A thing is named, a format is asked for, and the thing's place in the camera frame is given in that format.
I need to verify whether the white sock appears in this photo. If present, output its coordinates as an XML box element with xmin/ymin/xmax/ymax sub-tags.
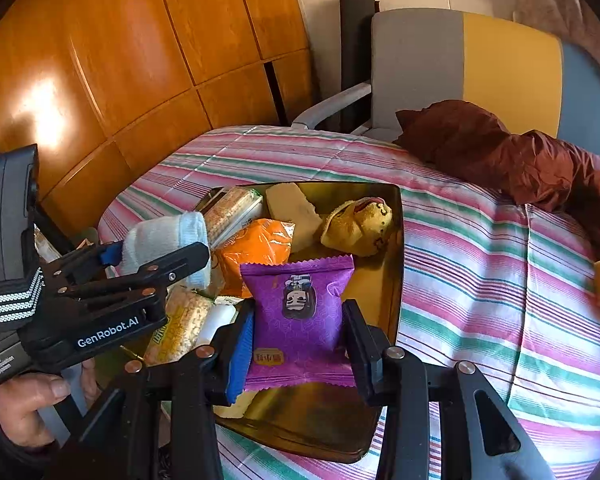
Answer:
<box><xmin>118</xmin><ymin>211</ymin><xmax>208</xmax><ymax>275</ymax></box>

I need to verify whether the yellow corn snack packet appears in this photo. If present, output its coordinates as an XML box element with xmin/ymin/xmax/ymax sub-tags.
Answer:
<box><xmin>144</xmin><ymin>285</ymin><xmax>213</xmax><ymax>366</ymax></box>

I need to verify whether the purple snack packet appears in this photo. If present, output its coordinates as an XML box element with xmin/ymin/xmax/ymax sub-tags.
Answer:
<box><xmin>240</xmin><ymin>255</ymin><xmax>355</xmax><ymax>391</ymax></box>

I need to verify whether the orange snack bag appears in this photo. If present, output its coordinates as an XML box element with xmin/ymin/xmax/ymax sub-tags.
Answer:
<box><xmin>214</xmin><ymin>219</ymin><xmax>294</xmax><ymax>298</ymax></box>

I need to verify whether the cracker packet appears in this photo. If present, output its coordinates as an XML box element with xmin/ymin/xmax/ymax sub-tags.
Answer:
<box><xmin>202</xmin><ymin>186</ymin><xmax>263</xmax><ymax>249</ymax></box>

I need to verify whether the yellow plush toy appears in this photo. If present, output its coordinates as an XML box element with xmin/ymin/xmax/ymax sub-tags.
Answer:
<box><xmin>320</xmin><ymin>197</ymin><xmax>393</xmax><ymax>257</ymax></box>

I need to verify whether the person left hand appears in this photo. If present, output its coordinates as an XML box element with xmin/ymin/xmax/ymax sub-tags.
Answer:
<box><xmin>0</xmin><ymin>373</ymin><xmax>72</xmax><ymax>448</ymax></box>

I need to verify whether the gold tin box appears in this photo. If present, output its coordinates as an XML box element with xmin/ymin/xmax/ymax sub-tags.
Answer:
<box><xmin>215</xmin><ymin>181</ymin><xmax>404</xmax><ymax>464</ymax></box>

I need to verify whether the striped bed sheet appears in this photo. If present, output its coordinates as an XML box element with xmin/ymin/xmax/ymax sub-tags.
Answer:
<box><xmin>98</xmin><ymin>127</ymin><xmax>600</xmax><ymax>479</ymax></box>

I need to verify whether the wooden wardrobe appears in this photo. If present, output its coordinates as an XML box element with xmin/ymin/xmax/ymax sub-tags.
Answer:
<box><xmin>0</xmin><ymin>0</ymin><xmax>315</xmax><ymax>236</ymax></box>

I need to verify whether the maroon jacket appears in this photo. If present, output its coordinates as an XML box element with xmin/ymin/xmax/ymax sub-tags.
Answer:
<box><xmin>396</xmin><ymin>100</ymin><xmax>600</xmax><ymax>254</ymax></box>

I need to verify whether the grey yellow blue chair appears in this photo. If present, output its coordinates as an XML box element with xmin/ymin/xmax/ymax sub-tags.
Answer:
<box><xmin>294</xmin><ymin>9</ymin><xmax>600</xmax><ymax>155</ymax></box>

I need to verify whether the black rolled mat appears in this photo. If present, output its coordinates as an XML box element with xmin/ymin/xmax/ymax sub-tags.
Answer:
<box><xmin>339</xmin><ymin>0</ymin><xmax>377</xmax><ymax>132</ymax></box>

